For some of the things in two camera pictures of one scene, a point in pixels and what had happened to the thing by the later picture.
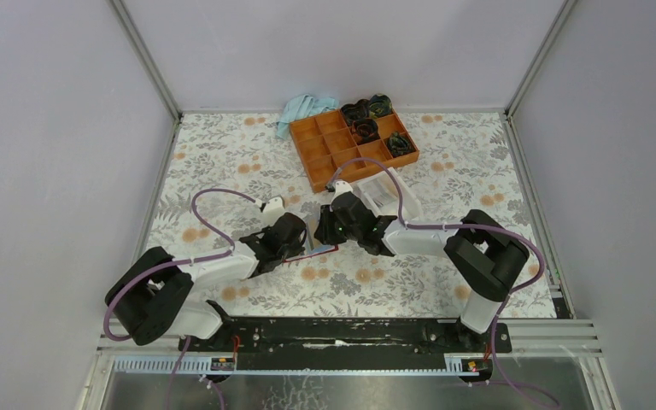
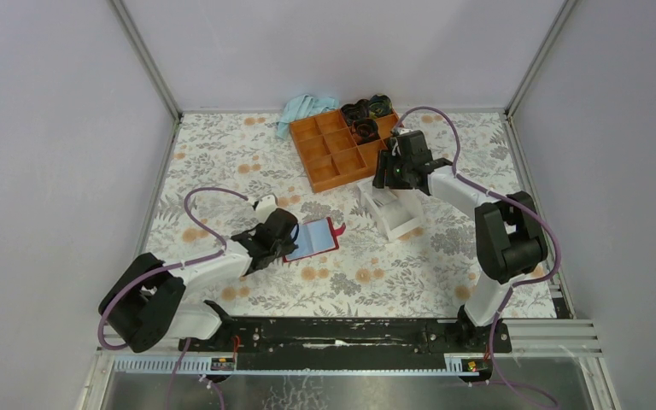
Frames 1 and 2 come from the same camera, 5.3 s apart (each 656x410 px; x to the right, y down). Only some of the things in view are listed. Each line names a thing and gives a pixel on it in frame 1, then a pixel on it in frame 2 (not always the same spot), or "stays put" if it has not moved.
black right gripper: (324, 232) → (385, 161)
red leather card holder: (313, 248) stays put
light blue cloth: (299, 107) stays put
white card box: (383, 193) stays put
